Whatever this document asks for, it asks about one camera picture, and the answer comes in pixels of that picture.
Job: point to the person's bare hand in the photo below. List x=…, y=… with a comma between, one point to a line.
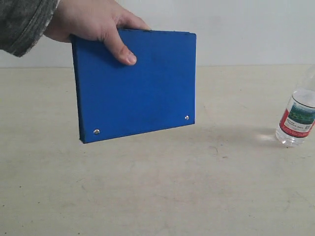
x=95, y=20

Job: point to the clear plastic water bottle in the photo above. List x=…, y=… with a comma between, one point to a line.
x=298, y=118

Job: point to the blue paper binder folder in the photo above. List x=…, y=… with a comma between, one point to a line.
x=157, y=93

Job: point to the grey sleeved forearm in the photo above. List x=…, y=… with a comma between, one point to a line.
x=23, y=22

